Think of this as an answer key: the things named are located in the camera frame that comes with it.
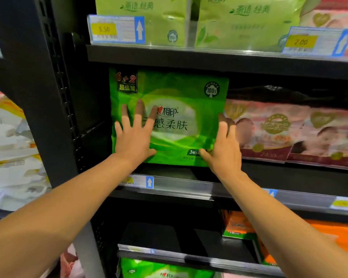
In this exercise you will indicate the person's right hand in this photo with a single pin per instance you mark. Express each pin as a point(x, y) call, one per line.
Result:
point(226, 154)

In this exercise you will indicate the person's left hand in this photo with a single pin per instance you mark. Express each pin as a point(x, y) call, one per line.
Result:
point(133, 141)

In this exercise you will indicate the person's right thumb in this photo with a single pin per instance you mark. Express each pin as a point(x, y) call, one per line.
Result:
point(206, 155)

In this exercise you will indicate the person's left little finger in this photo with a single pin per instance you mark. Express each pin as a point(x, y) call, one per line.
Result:
point(118, 128)

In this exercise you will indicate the person's left thumb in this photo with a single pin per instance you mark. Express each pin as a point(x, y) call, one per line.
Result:
point(151, 153)

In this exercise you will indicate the person's left middle finger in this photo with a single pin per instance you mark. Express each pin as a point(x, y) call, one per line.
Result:
point(138, 112)

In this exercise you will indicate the bright green tissue pack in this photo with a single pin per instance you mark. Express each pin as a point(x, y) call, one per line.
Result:
point(179, 112)
point(162, 270)

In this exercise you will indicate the person's left forearm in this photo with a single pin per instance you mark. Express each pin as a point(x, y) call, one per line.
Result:
point(61, 211)

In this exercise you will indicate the person's right forearm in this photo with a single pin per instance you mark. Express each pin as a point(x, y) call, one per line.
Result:
point(278, 228)

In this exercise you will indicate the price tag with yellow label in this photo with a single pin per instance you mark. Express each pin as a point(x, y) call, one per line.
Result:
point(316, 41)
point(139, 181)
point(344, 204)
point(116, 29)

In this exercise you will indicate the pink baby print tissue pack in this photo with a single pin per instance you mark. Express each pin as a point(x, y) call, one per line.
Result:
point(336, 17)
point(327, 138)
point(269, 130)

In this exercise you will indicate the price tag with blue arrow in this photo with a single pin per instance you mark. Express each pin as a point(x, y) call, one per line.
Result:
point(271, 192)

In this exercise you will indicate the small orange tissue pack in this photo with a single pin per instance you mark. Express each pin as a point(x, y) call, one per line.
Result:
point(237, 224)

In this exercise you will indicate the black metal shelf board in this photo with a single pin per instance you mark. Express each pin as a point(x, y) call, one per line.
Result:
point(293, 185)
point(177, 243)
point(220, 62)

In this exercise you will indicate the light green tissue pack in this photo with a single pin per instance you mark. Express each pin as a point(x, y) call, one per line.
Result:
point(249, 23)
point(162, 14)

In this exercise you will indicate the stack of white packs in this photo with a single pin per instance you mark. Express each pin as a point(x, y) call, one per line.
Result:
point(11, 159)

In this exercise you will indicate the pink plastic bag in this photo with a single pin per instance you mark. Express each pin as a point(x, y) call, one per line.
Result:
point(71, 263)

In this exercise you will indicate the large orange tissue pack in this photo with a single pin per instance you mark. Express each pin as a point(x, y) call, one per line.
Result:
point(340, 235)

